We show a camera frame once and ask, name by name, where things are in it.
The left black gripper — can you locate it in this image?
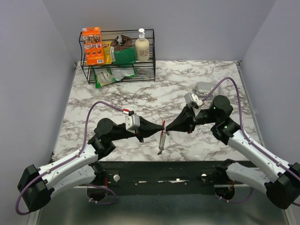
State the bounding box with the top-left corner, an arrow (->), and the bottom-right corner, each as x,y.
109,116 -> 165,143

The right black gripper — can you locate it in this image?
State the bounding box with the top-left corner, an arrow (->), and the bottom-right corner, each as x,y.
165,103 -> 218,134

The red carabiner keyring with chain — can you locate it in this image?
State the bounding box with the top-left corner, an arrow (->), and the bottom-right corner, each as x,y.
157,120 -> 168,155

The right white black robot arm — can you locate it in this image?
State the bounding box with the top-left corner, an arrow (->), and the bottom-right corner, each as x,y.
166,93 -> 300,210

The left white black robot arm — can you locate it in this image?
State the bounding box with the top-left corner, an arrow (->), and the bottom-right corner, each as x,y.
15,115 -> 164,215

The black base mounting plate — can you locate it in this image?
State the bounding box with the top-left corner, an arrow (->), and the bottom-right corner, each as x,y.
48,159 -> 244,196

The white green pouch bag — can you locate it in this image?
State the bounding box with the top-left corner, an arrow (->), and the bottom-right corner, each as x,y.
111,67 -> 135,81

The green white snack bag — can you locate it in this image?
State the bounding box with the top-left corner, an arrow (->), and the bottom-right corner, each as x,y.
92,67 -> 117,89

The brown green coffee bag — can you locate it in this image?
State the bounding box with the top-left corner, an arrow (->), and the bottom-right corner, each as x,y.
110,35 -> 136,65

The cream soap pump bottle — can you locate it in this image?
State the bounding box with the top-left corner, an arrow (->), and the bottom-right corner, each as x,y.
135,28 -> 150,62

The orange product box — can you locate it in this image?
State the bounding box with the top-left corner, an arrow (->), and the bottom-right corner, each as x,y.
82,27 -> 105,66

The yellow snack bag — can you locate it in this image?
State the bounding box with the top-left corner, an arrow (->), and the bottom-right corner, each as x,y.
102,41 -> 113,65

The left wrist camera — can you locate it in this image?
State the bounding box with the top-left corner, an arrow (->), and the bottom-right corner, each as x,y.
125,114 -> 140,132

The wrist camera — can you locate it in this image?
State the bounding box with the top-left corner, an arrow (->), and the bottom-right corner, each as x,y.
184,93 -> 204,109
125,114 -> 140,132

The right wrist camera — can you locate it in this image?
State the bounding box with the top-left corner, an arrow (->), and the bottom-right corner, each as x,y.
184,93 -> 204,109

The aluminium extrusion rail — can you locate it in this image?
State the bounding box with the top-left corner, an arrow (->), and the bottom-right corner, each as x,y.
37,166 -> 285,188

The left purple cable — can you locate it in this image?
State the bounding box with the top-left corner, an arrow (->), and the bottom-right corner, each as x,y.
15,101 -> 131,216

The black wire shelf rack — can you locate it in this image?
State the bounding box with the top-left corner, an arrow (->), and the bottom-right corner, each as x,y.
79,27 -> 156,88

